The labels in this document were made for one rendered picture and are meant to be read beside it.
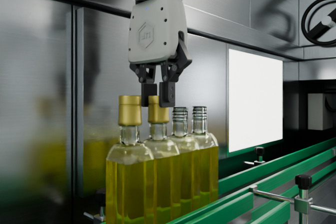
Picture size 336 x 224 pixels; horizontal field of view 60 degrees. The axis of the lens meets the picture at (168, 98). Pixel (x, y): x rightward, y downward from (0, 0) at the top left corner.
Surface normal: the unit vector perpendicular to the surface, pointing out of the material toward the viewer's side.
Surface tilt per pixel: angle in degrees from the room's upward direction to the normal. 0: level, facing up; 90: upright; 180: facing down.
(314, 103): 90
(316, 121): 90
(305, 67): 90
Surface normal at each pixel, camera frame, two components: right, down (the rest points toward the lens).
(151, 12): -0.65, -0.04
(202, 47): 0.73, 0.00
